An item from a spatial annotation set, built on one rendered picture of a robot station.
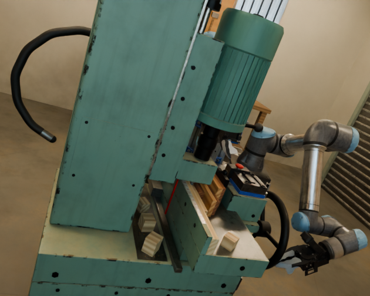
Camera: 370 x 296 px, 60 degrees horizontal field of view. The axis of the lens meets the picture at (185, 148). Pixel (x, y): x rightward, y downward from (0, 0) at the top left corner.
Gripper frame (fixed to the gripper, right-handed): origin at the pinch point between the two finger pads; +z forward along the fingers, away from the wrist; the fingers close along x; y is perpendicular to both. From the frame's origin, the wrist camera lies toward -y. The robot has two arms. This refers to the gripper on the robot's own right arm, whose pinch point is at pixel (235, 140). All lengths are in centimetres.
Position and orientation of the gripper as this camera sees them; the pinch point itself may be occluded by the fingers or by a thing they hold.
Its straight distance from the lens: 118.6
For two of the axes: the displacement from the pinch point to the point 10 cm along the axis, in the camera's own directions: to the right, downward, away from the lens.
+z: 2.5, 4.0, -8.8
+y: 9.2, 1.8, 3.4
